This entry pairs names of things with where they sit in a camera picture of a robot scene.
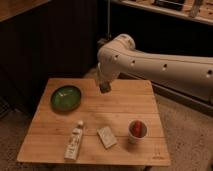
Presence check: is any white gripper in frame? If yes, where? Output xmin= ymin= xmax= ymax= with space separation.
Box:
xmin=97 ymin=63 xmax=115 ymax=93

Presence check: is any white sponge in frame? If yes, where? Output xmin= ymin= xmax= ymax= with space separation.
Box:
xmin=97 ymin=126 xmax=117 ymax=149

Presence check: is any green bowl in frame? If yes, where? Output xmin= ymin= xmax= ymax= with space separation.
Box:
xmin=50 ymin=85 xmax=82 ymax=112

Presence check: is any white cup with red item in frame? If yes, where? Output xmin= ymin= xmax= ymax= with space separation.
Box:
xmin=128 ymin=120 xmax=147 ymax=144

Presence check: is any vertical metal pole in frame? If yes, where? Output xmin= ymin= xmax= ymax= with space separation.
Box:
xmin=107 ymin=0 xmax=111 ymax=40

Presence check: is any white tube bottle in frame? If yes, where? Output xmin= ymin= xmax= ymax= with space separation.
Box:
xmin=64 ymin=120 xmax=84 ymax=160

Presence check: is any wooden table board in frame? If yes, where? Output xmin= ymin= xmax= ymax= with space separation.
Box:
xmin=17 ymin=78 xmax=171 ymax=166

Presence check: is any wooden shelf with items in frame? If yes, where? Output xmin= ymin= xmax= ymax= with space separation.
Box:
xmin=111 ymin=0 xmax=213 ymax=26

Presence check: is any grey metal rail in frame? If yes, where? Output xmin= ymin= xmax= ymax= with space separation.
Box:
xmin=97 ymin=37 xmax=213 ymax=111

